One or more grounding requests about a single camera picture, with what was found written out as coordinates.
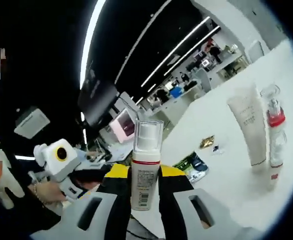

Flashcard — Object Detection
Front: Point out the white background desk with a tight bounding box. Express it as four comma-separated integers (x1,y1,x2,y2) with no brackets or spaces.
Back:
216,53,250,79

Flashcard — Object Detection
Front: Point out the white skincare tube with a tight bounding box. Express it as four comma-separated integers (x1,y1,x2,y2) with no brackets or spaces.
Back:
226,83,268,174

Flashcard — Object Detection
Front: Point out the wide ceiling light strip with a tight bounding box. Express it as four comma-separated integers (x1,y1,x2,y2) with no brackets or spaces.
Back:
80,0,108,89

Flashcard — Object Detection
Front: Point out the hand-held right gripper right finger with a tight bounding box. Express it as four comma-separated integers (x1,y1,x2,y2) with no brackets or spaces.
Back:
158,164,259,240

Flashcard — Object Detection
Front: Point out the clear skincare sachet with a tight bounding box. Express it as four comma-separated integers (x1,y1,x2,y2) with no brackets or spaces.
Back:
211,143,225,156

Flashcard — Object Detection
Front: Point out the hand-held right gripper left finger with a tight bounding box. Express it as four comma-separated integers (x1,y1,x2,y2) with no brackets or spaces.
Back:
30,163,133,240

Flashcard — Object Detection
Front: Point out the beaded bracelet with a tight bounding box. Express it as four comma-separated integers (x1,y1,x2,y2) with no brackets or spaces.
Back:
33,183,46,205

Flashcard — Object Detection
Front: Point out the gold skincare sachet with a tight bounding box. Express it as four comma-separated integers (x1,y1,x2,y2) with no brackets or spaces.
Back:
198,134,215,150

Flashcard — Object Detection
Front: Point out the dark green skincare pouch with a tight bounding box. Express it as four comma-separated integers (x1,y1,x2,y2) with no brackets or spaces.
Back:
172,149,210,185

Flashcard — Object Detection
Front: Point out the computer monitor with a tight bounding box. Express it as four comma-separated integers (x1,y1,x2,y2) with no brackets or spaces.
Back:
108,109,137,144

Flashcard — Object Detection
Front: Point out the red collar skincare pump bottle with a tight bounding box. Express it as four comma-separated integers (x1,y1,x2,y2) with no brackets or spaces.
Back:
260,84,288,192

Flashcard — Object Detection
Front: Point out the person's left hand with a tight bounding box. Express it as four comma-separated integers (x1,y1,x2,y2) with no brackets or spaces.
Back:
32,180,68,205

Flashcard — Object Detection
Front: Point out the blue box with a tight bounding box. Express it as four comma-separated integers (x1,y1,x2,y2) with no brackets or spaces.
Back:
170,86,184,99

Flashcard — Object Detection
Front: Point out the ceiling air conditioner unit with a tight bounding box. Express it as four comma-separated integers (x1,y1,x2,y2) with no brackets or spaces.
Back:
13,106,51,139

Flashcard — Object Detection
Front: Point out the small white skincare pump bottle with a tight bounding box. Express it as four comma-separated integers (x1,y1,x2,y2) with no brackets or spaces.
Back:
130,119,165,212

